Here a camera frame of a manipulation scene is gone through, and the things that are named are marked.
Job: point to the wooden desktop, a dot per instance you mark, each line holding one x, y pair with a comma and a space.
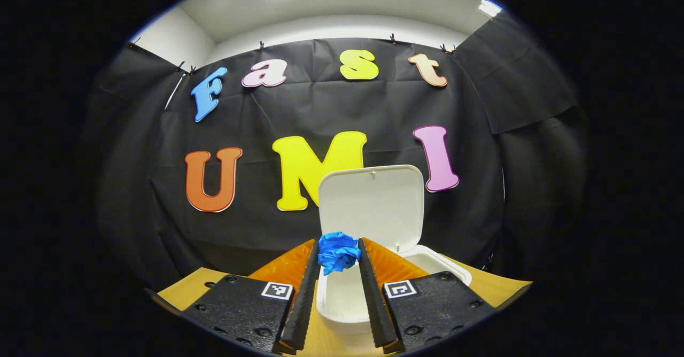
494, 287

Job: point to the white desktop garbage bin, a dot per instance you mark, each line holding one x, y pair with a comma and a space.
374, 207

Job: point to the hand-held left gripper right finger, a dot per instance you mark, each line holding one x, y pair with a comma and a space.
374, 303

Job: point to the ceiling light panel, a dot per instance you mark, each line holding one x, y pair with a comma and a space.
489, 7

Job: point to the black backdrop cloth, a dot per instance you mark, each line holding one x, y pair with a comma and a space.
267, 111

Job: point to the blue paper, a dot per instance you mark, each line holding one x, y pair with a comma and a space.
337, 253

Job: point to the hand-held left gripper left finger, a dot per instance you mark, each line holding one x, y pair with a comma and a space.
302, 303

